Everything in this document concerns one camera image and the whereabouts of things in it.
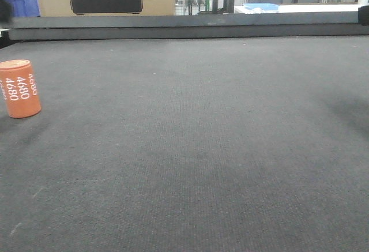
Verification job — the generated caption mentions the dark grey table mat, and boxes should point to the dark grey table mat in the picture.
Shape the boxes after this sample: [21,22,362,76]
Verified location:
[1,36,368,251]

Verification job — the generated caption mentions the light blue tray background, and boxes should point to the light blue tray background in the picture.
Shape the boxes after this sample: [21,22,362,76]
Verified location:
[243,3,279,13]

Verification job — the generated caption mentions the lower cardboard box black panel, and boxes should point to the lower cardboard box black panel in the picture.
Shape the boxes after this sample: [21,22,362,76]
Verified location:
[38,0,175,17]

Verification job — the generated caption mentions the white background table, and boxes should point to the white background table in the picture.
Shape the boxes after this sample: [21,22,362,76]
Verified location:
[234,4,364,14]

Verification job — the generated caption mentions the blue plastic crate background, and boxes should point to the blue plastic crate background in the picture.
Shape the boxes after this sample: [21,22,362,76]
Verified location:
[5,0,40,17]

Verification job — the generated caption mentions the grey table edge rail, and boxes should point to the grey table edge rail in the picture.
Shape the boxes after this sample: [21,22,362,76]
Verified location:
[3,10,368,41]

